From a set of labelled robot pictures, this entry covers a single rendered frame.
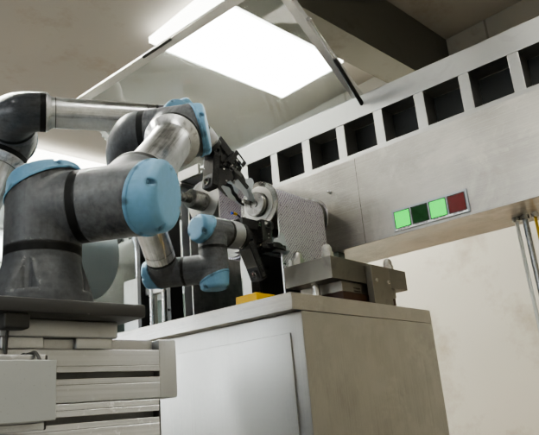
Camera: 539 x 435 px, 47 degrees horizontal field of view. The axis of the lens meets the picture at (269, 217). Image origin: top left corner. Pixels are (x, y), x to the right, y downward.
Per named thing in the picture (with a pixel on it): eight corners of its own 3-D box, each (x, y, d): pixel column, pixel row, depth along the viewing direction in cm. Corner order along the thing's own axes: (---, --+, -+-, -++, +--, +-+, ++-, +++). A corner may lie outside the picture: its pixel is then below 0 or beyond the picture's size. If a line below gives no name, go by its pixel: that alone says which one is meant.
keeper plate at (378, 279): (369, 305, 173) (364, 266, 177) (388, 306, 181) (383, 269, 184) (377, 303, 172) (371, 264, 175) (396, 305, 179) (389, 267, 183)
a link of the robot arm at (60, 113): (-16, 74, 144) (193, 91, 161) (-13, 97, 153) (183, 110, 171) (-18, 120, 140) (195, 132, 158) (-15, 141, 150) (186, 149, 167)
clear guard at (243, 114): (79, 104, 259) (80, 103, 259) (161, 185, 282) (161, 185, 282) (270, -20, 195) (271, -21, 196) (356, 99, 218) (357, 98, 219)
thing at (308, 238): (282, 274, 180) (276, 214, 186) (330, 282, 198) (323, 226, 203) (283, 274, 180) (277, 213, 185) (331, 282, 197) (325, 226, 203)
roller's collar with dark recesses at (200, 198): (183, 210, 205) (182, 192, 207) (197, 213, 209) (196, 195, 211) (197, 204, 201) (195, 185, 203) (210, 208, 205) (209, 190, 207)
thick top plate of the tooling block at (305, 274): (285, 288, 173) (283, 267, 175) (364, 299, 202) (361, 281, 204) (332, 277, 163) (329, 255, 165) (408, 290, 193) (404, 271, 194)
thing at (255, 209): (259, 217, 186) (242, 213, 191) (263, 219, 187) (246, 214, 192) (265, 193, 186) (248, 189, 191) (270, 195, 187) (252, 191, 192)
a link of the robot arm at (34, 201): (25, 262, 103) (28, 185, 107) (104, 253, 102) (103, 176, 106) (-16, 245, 92) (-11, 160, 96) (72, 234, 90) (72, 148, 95)
